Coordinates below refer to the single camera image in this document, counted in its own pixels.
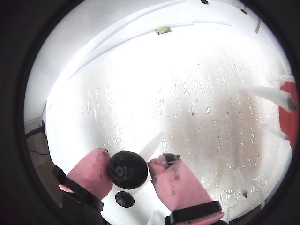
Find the pink-tipped gripper finger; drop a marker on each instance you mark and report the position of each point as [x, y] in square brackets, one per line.
[91, 173]
[180, 187]

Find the dark blueberry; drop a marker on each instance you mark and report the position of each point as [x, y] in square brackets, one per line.
[243, 10]
[205, 2]
[124, 199]
[127, 170]

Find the red collapsible cup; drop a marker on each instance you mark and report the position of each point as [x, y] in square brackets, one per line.
[289, 112]

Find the white foam board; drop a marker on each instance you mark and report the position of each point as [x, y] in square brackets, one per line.
[164, 93]

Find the small green triangle marker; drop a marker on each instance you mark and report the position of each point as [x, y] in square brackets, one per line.
[162, 30]

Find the tall beige wooden stick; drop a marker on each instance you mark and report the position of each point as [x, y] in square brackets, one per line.
[257, 25]

